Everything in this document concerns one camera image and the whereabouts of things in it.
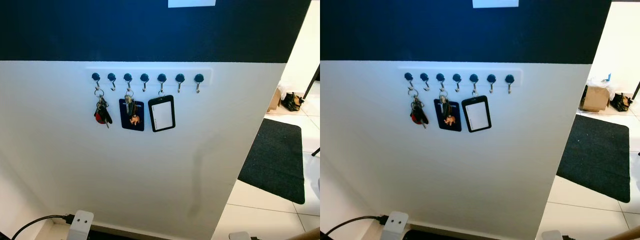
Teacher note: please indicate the keys with orange charm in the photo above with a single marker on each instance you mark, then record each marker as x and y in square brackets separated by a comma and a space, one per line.
[130, 105]
[444, 105]

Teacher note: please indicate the small black bag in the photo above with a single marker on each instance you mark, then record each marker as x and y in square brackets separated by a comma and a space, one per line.
[621, 102]
[292, 101]

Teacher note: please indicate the black furniture leg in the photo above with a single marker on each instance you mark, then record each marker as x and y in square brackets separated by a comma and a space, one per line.
[312, 80]
[636, 90]

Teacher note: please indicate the white plastic bag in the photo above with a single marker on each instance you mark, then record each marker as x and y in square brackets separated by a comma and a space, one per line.
[597, 81]
[282, 89]

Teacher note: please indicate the brown cardboard box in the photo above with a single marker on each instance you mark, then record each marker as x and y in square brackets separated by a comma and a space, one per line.
[596, 99]
[274, 101]

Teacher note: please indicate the black floor mat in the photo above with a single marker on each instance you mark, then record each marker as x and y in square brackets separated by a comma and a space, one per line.
[275, 160]
[595, 157]

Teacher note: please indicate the key bunch with red fob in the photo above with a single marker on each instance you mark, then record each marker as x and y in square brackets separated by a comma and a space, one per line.
[417, 116]
[102, 116]

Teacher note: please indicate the dark blue card holder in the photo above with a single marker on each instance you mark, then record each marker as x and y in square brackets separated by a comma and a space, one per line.
[139, 112]
[454, 111]

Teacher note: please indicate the white paper sheet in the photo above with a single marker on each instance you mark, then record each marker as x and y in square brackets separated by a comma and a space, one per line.
[495, 3]

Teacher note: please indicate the light grey right wrist camera mount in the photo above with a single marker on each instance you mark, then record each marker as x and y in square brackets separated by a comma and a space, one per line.
[551, 235]
[239, 236]

